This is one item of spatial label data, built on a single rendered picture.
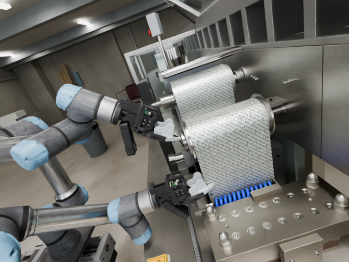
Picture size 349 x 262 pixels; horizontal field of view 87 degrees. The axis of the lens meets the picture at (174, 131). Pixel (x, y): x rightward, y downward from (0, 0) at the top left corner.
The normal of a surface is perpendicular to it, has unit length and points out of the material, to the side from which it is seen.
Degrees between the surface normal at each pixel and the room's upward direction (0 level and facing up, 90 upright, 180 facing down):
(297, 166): 90
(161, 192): 90
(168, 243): 0
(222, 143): 90
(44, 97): 90
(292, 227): 0
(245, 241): 0
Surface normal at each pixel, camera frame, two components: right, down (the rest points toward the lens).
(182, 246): -0.30, -0.87
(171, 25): -0.04, 0.43
